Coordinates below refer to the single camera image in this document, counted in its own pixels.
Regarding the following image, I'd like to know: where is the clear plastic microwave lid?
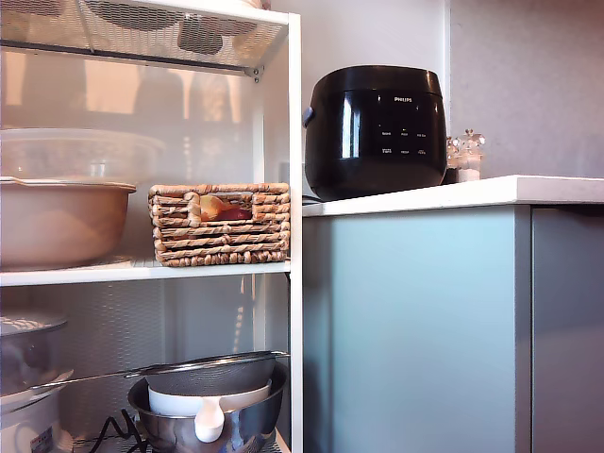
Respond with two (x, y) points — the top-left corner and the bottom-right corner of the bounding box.
(0, 127), (167, 183)

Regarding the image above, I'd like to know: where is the white metal shelf unit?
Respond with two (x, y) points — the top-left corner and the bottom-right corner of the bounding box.
(0, 0), (303, 453)

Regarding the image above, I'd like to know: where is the steel pot with lid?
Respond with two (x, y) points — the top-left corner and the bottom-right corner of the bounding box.
(0, 310), (70, 397)

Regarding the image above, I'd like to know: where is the woven wicker basket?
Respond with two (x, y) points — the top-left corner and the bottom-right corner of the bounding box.
(147, 182), (291, 268)

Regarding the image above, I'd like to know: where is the yellow onion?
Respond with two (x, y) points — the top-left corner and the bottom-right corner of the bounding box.
(199, 193), (224, 221)

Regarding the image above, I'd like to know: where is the black Philips rice cooker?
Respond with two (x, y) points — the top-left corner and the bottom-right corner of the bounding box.
(302, 65), (448, 201)

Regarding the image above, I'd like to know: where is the teal kitchen cabinet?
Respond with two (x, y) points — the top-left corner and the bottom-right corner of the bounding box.
(301, 203), (604, 453)

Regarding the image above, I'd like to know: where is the clear pepper grinder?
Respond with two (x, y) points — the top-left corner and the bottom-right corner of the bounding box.
(445, 136), (461, 185)

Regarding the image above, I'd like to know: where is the metal mesh strainer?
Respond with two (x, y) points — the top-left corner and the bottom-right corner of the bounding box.
(28, 349), (291, 397)

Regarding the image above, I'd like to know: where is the clear salt grinder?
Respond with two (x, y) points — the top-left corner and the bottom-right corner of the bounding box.
(457, 126), (487, 182)

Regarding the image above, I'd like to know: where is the stainless steel mixing bowl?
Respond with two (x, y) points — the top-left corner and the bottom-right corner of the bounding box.
(126, 361), (290, 453)

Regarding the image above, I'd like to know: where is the grey rectangular container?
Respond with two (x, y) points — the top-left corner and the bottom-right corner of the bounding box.
(177, 17), (224, 54)

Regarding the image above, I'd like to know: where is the white plastic scoop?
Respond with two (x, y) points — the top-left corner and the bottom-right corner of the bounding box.
(193, 395), (226, 444)

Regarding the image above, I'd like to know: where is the white ceramic bowl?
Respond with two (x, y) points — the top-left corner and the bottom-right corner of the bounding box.
(147, 377), (274, 419)

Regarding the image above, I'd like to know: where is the large beige bowl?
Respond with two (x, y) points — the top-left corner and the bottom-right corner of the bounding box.
(0, 176), (138, 273)

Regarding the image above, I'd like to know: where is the white rice cooker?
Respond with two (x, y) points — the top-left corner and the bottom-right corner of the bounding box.
(0, 368), (76, 453)

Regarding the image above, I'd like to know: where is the black power cable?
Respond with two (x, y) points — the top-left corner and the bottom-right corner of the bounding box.
(70, 408), (153, 453)

